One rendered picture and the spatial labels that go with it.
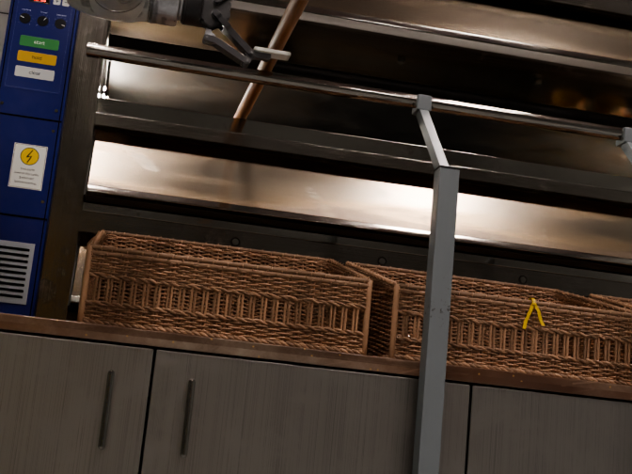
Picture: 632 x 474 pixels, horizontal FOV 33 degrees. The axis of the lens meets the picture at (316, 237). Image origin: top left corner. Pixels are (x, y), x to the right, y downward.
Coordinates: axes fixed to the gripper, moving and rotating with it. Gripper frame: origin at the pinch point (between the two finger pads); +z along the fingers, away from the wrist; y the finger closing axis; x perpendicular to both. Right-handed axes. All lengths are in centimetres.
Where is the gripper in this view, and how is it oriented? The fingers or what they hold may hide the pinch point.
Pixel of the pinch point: (287, 22)
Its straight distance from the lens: 211.3
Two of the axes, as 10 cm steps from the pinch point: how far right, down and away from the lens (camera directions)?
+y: -1.0, 9.7, -2.1
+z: 9.7, 1.4, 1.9
